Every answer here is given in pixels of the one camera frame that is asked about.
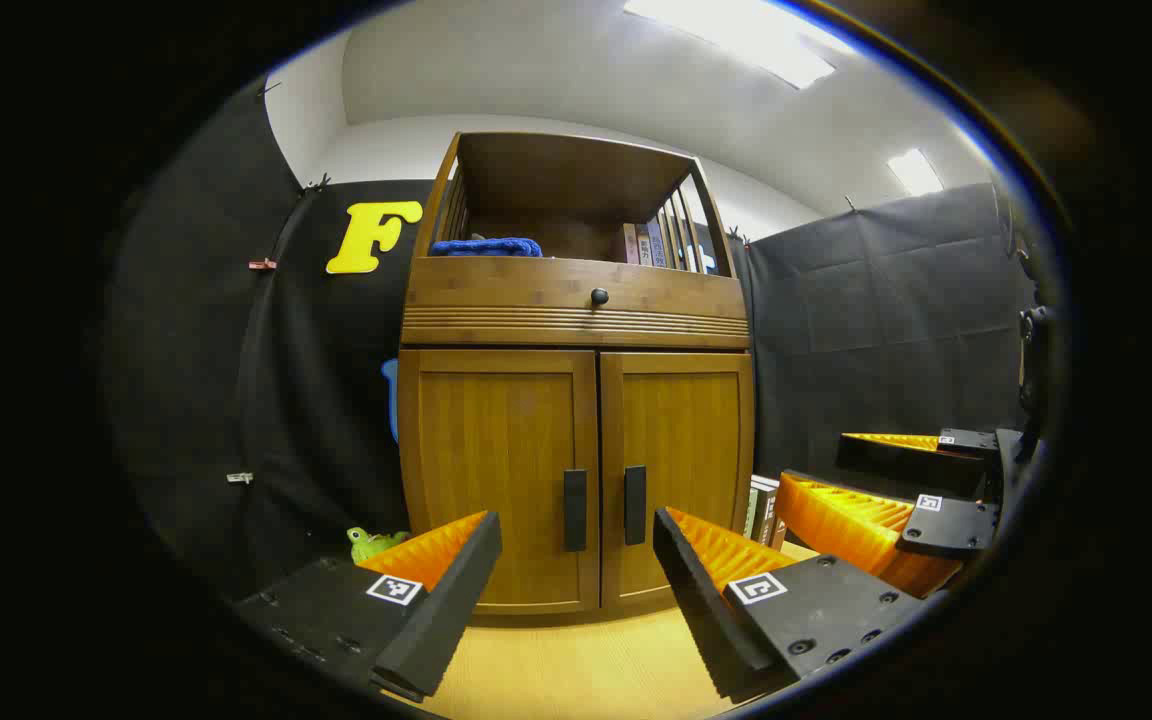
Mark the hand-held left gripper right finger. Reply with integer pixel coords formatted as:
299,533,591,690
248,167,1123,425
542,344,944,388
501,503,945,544
652,506,937,701

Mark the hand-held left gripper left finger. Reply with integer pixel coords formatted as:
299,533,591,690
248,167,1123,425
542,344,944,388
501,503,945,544
236,510,504,704

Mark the black door handle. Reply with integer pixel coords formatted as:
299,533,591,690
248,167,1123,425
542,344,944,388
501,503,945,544
563,469,588,552
623,465,648,546

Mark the wooden shoe cabinet door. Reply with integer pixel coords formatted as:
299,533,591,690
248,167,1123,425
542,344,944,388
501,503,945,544
414,350,600,613
600,352,755,608

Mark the wooden double-door shoe cabinet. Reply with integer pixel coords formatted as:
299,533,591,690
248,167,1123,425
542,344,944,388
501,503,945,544
397,131,757,616

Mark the wooden cabinet drawer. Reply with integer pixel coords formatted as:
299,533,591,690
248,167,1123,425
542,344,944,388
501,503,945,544
402,256,752,349

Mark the green frog plush toy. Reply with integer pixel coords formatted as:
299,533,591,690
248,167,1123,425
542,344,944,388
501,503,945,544
348,527,409,563

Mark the black backdrop cloth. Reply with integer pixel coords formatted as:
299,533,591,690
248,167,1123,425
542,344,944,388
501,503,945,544
101,80,1037,601

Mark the small ceiling light panel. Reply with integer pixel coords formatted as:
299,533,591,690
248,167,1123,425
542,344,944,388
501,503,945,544
886,148,945,197

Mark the blue folded cloth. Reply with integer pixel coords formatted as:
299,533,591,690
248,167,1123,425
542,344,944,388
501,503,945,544
429,237,543,258

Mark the large ceiling light panel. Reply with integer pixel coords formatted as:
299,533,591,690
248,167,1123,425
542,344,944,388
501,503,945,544
624,0,837,89

